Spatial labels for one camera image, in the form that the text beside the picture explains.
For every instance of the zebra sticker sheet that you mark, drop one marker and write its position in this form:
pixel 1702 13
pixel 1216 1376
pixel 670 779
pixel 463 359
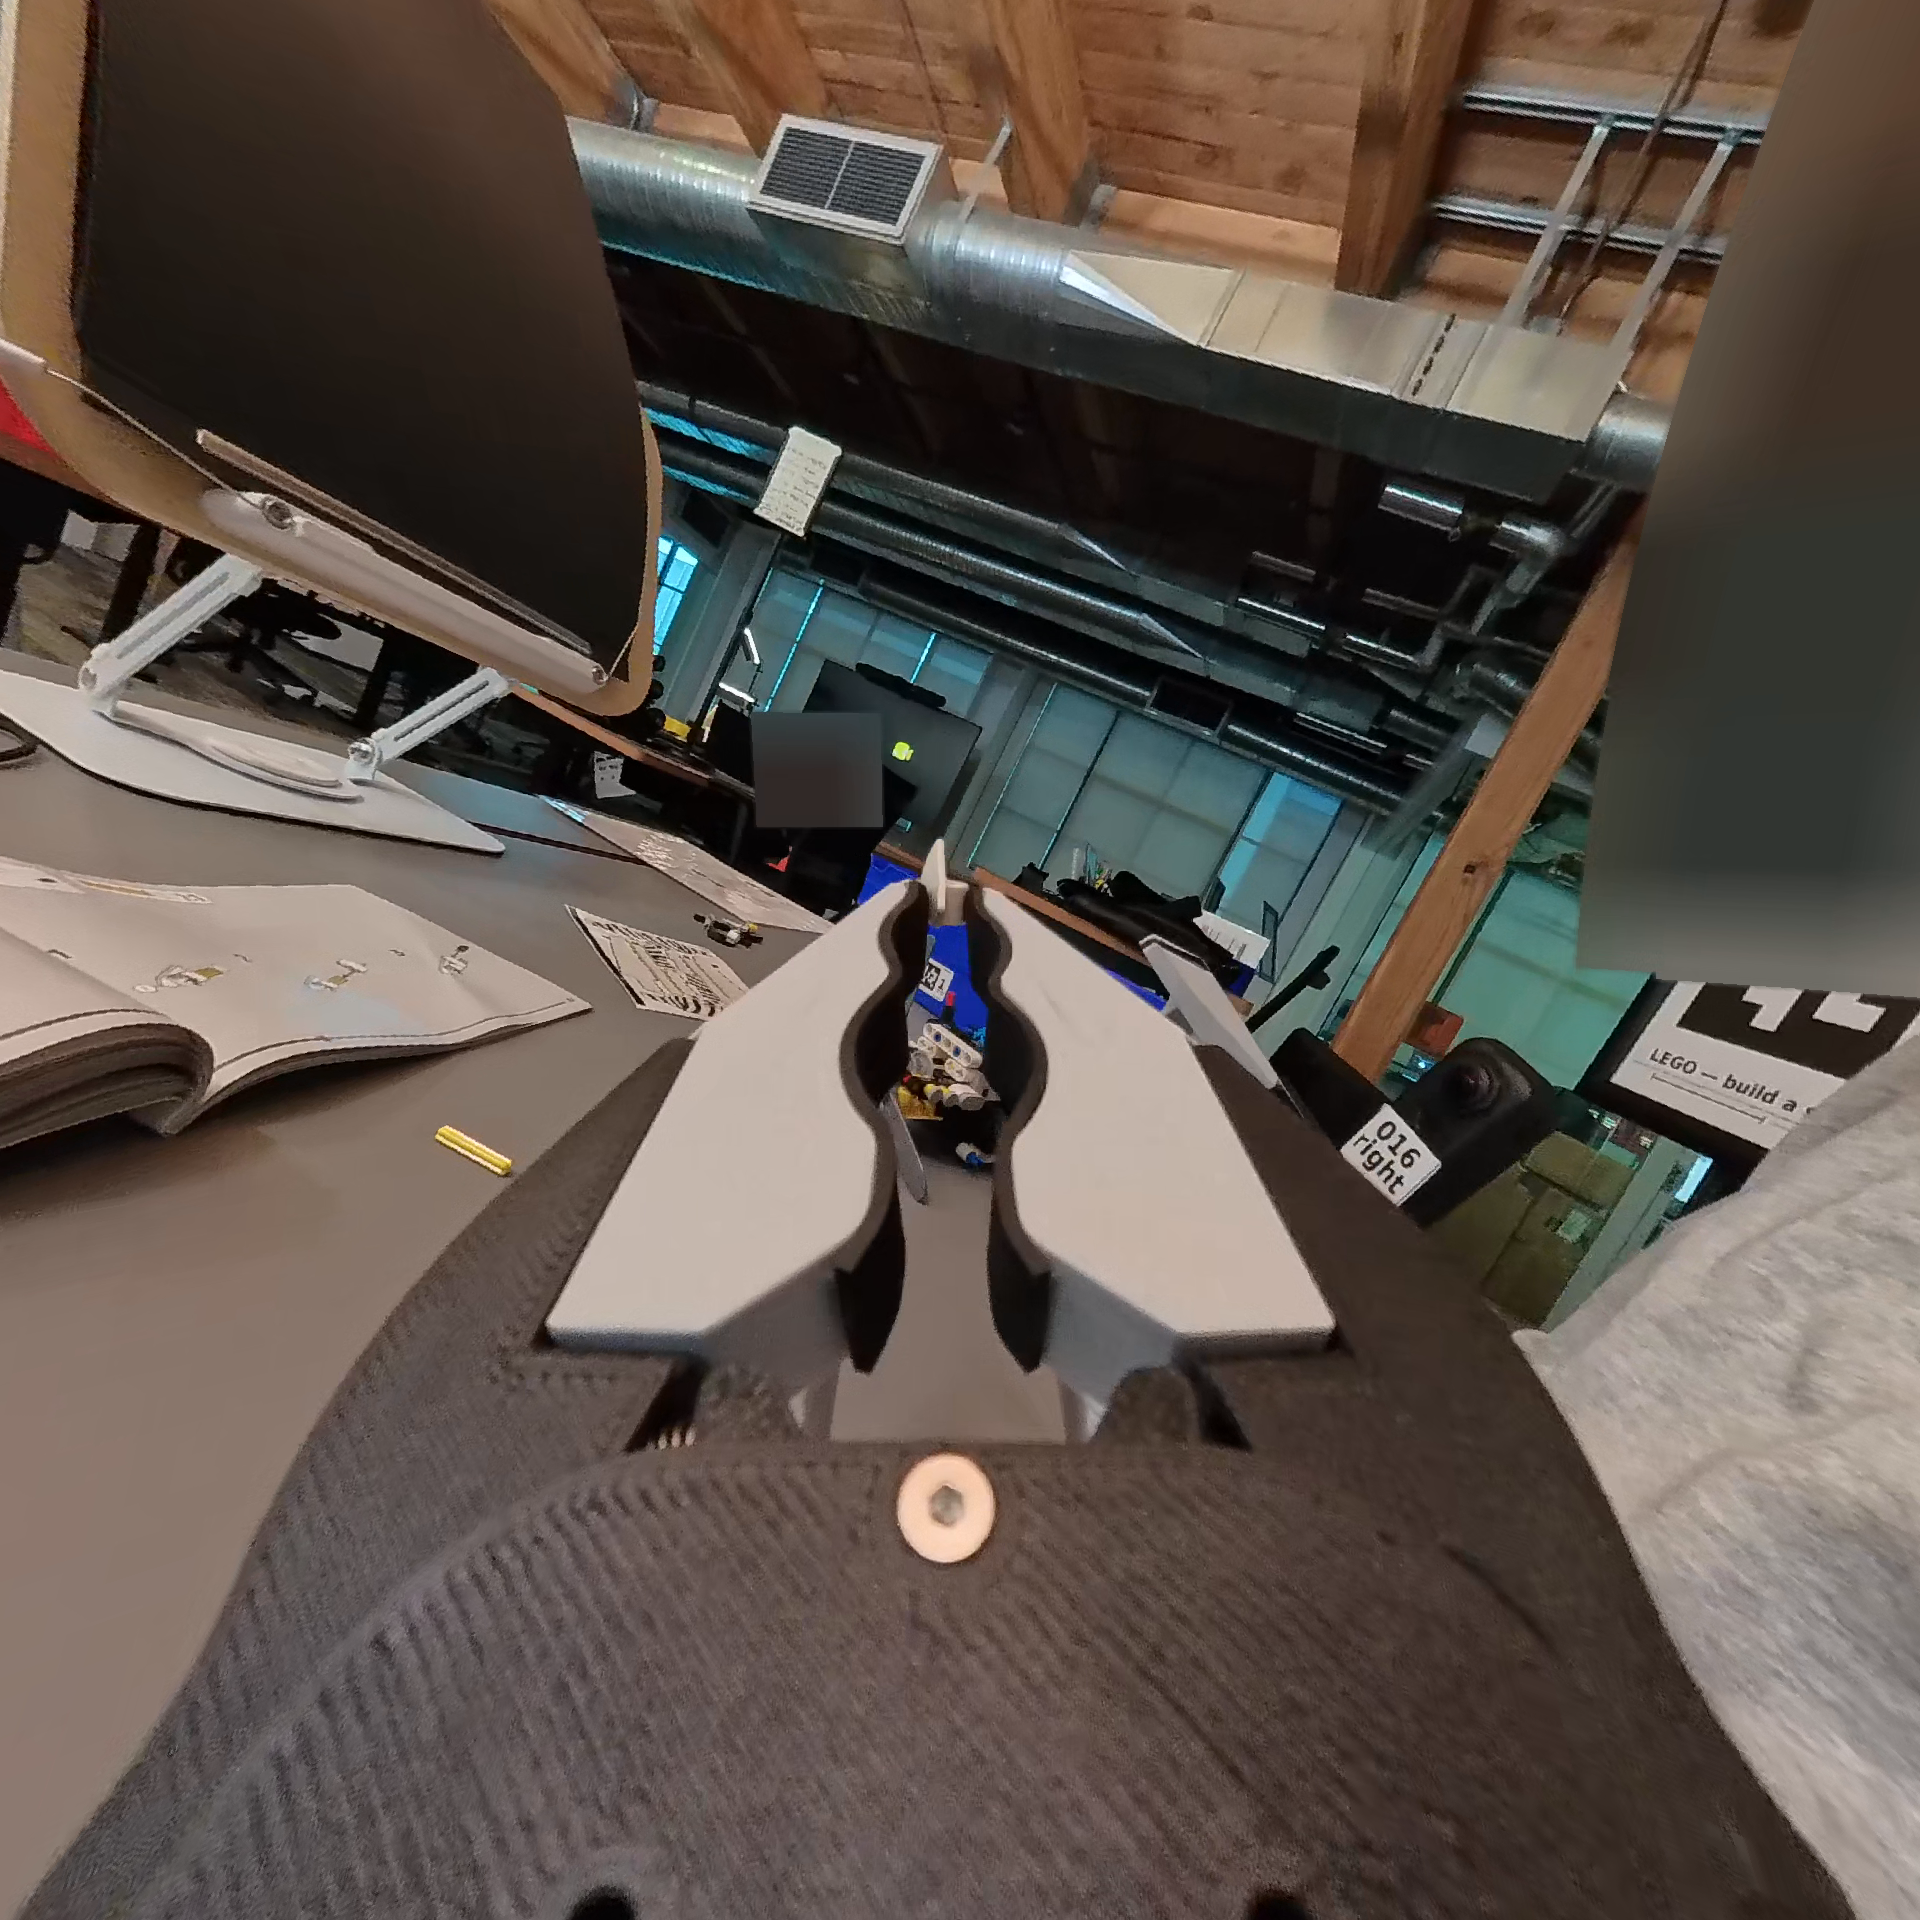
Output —
pixel 660 961

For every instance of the lego instruction booklet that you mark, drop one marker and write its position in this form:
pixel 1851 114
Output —
pixel 301 974

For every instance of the framed black white sign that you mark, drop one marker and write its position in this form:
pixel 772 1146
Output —
pixel 1724 1051

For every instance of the white hanging paper note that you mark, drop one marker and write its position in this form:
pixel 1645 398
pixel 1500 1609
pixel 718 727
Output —
pixel 794 480

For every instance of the yellow lego axle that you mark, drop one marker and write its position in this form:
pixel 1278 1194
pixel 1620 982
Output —
pixel 473 1149

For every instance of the small lego subassembly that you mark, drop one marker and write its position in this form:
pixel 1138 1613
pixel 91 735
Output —
pixel 729 928

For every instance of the printed white paper sheet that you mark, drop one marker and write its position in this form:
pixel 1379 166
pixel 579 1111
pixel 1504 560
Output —
pixel 674 859

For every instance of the white lego steering arm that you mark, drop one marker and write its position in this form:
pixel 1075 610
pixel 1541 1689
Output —
pixel 938 879

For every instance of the lego helicopter model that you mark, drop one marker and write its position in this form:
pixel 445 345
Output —
pixel 938 1089

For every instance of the silver ventilation duct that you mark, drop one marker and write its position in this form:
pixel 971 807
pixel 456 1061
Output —
pixel 1201 300

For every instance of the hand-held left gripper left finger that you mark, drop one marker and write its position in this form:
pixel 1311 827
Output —
pixel 704 1200

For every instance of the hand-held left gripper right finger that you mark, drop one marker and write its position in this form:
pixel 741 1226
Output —
pixel 1171 1200

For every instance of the black monitor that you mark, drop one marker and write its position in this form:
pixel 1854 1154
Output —
pixel 938 751

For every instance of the blue plastic bin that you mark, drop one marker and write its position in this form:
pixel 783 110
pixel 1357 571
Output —
pixel 965 1002

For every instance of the wooden post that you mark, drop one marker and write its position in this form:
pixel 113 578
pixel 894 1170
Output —
pixel 1485 841

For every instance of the tablet on white stand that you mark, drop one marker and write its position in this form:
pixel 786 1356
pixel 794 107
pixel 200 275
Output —
pixel 345 300

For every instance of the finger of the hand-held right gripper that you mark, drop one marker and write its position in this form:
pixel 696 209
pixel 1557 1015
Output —
pixel 1209 1005

